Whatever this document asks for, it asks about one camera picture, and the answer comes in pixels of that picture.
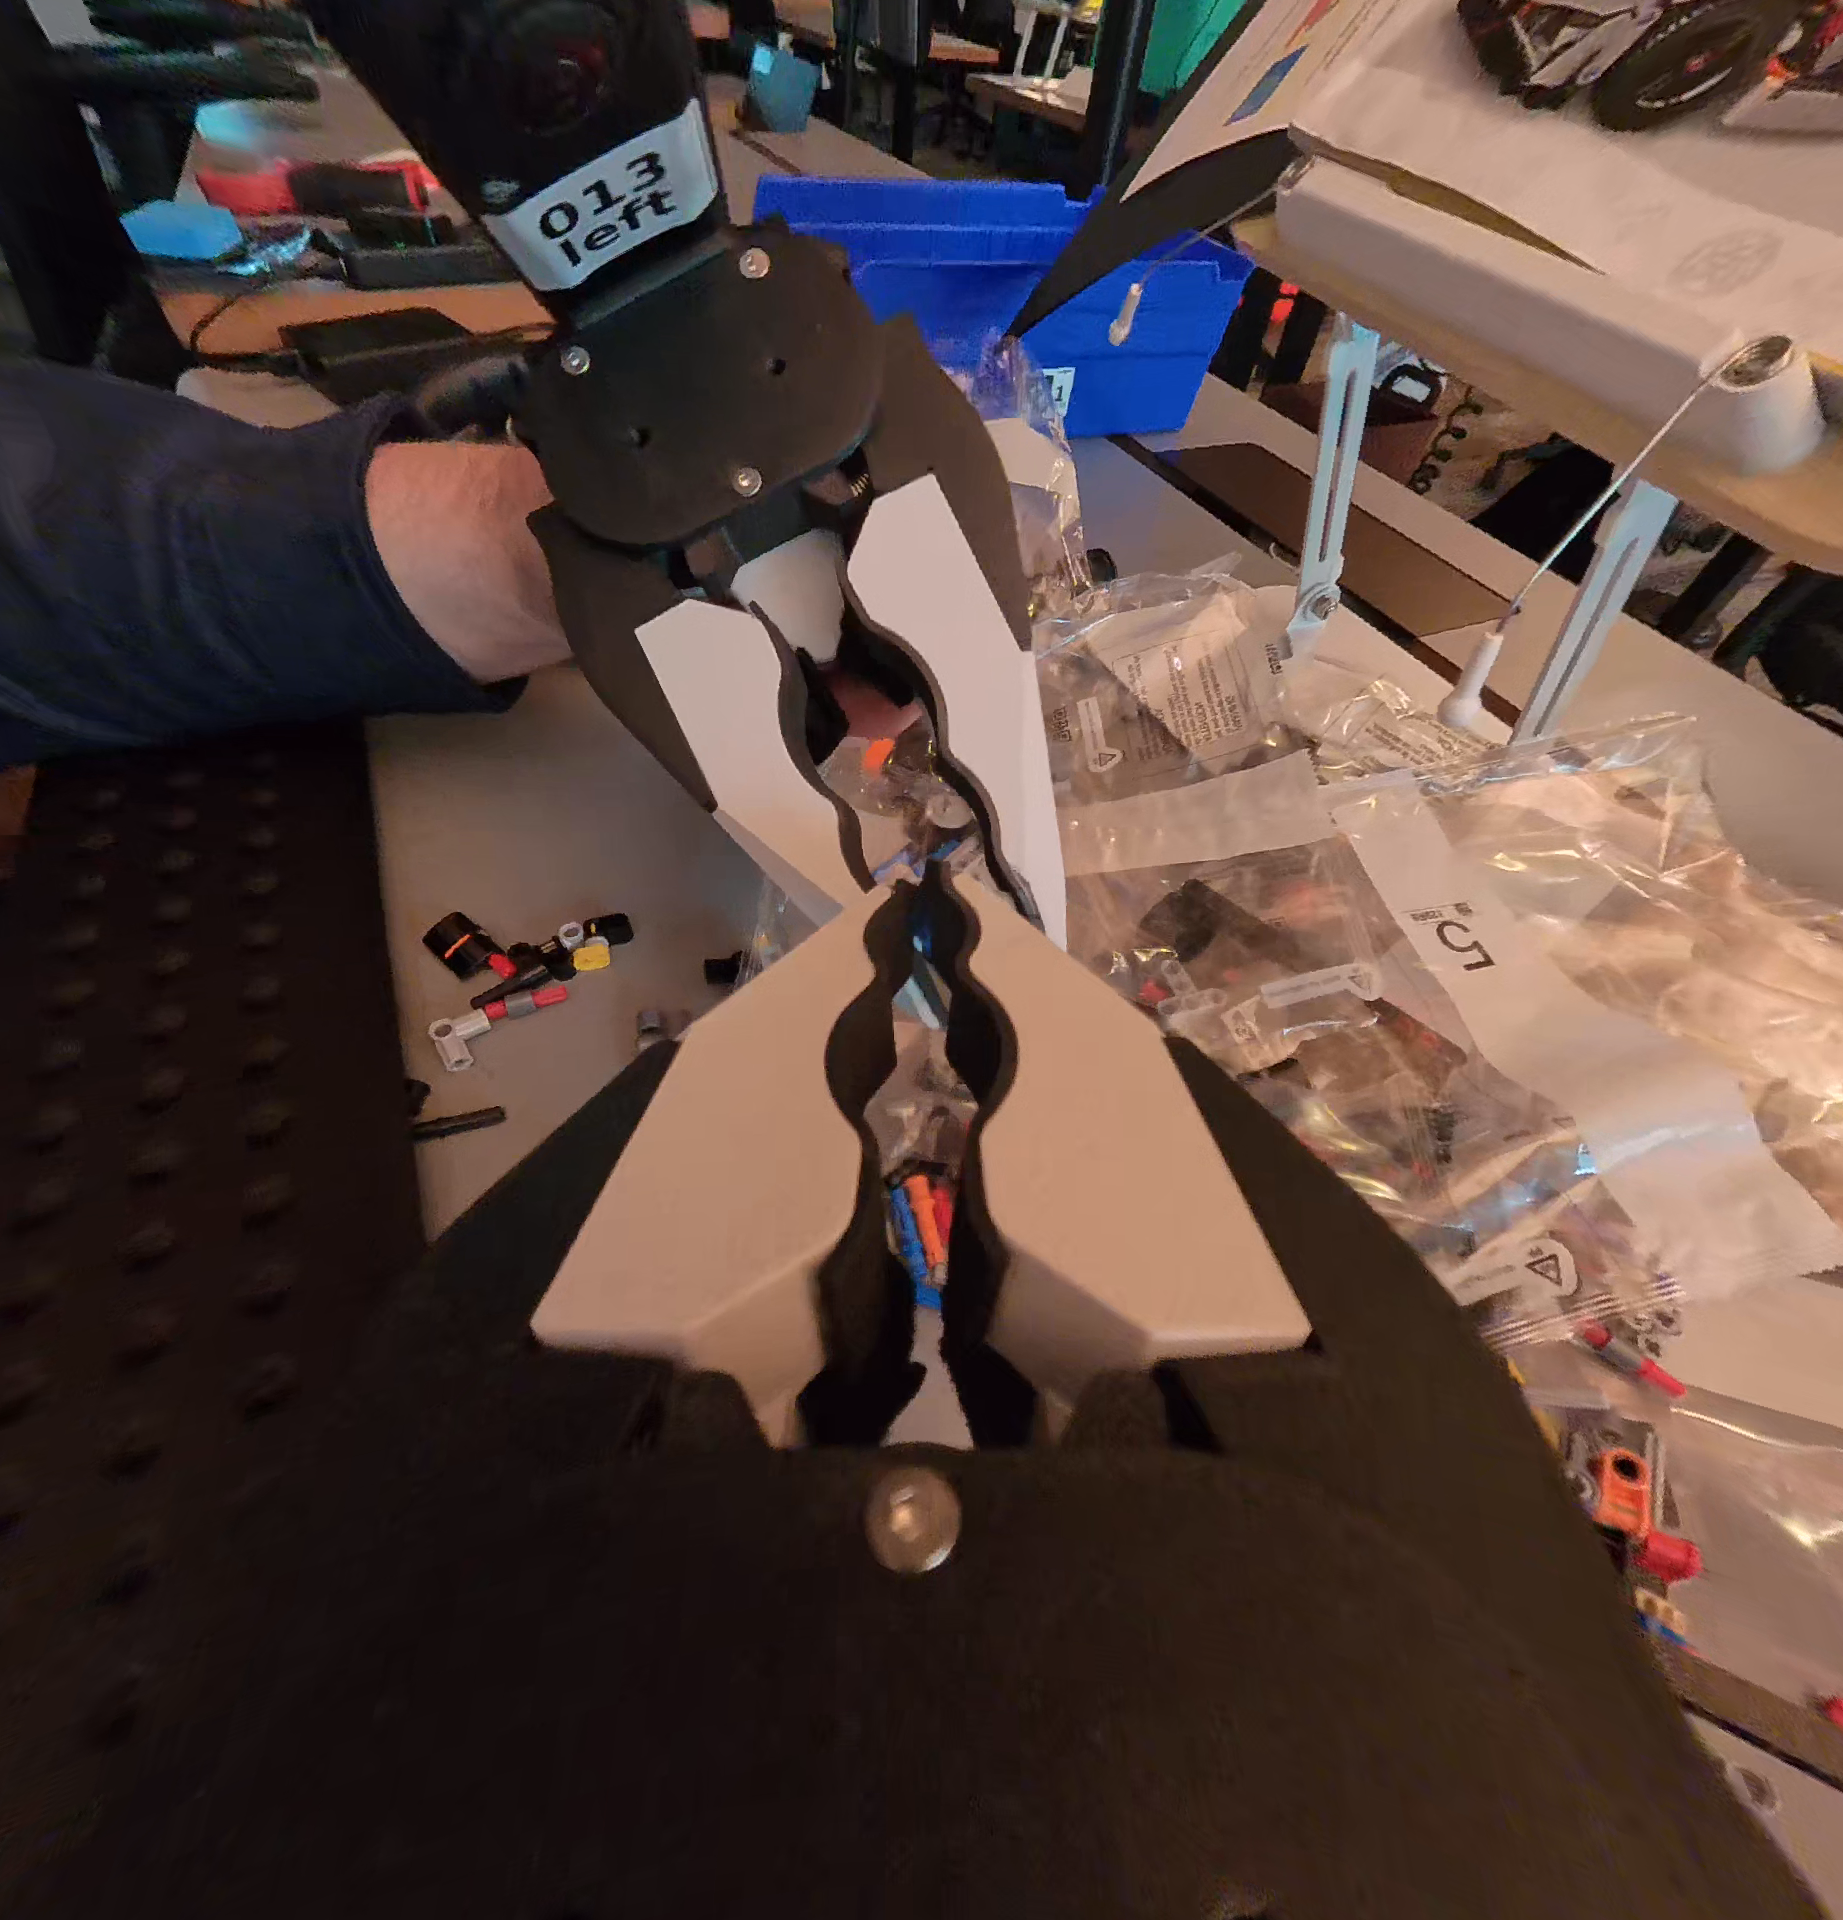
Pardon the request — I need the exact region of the blue pad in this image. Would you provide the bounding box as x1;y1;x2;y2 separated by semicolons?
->
126;204;250;271

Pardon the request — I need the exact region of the person's left hand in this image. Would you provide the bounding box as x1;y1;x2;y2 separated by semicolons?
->
366;439;582;684

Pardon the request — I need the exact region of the red pouch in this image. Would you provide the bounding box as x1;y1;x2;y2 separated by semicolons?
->
193;156;314;218

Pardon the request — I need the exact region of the blue plastic bin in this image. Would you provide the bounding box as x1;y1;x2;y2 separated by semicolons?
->
750;171;1255;439

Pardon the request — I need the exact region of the person's left forearm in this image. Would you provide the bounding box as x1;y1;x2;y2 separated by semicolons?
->
0;357;528;779

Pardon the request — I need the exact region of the black power adapter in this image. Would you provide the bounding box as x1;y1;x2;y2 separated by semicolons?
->
284;309;490;402

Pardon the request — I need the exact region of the white lego instruction booklet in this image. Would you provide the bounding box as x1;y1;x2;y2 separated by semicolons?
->
1013;0;1843;364

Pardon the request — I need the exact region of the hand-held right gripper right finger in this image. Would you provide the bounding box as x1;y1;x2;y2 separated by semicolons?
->
933;857;1316;1451

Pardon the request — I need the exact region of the black studded mat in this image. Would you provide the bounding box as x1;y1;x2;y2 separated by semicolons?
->
0;735;429;1920

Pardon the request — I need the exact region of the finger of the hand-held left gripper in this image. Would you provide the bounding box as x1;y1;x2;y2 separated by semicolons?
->
844;468;1074;951
633;596;880;913

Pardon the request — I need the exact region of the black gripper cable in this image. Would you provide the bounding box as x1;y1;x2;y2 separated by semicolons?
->
404;352;542;447

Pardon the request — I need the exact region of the pile of clear parts bags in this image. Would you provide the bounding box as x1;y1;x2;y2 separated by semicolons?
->
981;337;1843;1727

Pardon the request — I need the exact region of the small clear bag of pins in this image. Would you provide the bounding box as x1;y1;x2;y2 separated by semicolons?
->
740;720;1013;1314

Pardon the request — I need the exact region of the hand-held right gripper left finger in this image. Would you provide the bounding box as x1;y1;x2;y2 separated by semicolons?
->
528;882;930;1451

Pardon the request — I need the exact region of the dark grey lego chassis frame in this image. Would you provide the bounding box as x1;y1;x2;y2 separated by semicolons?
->
1557;1418;1843;1749

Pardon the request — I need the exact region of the black metal post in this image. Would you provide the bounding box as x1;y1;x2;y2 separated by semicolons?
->
1083;0;1166;199

